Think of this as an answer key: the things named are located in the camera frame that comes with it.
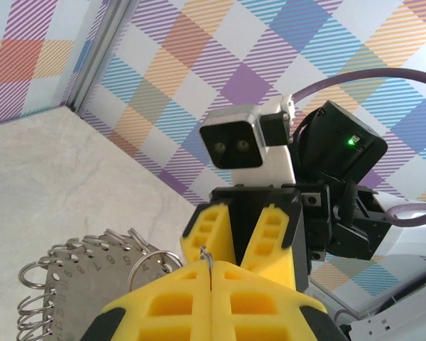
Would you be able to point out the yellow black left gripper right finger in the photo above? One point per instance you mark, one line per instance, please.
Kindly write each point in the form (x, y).
(270, 309)

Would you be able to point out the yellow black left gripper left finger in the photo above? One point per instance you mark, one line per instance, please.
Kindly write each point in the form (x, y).
(163, 309)

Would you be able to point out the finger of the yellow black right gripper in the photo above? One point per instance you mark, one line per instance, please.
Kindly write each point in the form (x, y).
(207, 231)
(273, 241)

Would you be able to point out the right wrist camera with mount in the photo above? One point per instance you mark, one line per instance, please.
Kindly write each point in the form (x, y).
(234, 142)

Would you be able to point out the aluminium frame post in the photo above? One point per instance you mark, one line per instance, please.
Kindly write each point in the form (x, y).
(96, 53)

